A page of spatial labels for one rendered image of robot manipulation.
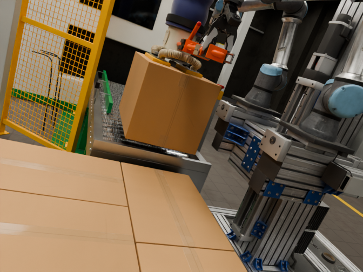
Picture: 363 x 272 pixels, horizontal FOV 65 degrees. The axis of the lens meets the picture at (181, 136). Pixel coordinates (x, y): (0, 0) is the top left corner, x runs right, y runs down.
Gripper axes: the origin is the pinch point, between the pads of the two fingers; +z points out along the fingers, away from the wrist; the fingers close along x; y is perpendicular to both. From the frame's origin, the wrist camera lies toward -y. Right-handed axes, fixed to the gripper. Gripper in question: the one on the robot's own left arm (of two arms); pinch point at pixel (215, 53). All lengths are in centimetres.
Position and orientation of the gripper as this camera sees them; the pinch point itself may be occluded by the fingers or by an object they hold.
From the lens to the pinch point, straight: 114.5
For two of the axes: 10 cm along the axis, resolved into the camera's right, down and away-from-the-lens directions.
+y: -2.5, -3.5, 9.0
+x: -9.1, -2.5, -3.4
